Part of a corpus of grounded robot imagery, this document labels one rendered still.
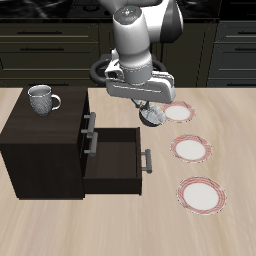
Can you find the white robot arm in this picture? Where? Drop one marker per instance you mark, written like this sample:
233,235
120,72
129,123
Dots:
133,40

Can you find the grey white mug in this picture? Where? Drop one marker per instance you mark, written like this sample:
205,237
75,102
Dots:
41,100

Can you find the black marble countertop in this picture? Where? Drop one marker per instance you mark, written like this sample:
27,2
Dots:
43,9

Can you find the red rimmed white plate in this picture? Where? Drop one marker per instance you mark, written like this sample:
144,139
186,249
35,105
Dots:
178,112
201,196
190,149

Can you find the dark kitchen cupboards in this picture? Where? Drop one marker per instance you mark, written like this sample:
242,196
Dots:
50,53

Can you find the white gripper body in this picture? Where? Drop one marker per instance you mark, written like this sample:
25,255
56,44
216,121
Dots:
151,89

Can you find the grey marbled bowl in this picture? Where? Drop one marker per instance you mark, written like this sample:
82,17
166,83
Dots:
155,116

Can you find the dark wooden cabinet drawer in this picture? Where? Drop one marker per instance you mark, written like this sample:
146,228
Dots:
111,166

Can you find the dark wooden cabinet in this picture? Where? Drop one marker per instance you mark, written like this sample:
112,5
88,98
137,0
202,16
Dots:
43,146

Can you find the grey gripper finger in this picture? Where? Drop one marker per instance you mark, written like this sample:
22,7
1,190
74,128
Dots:
137,102
145,106

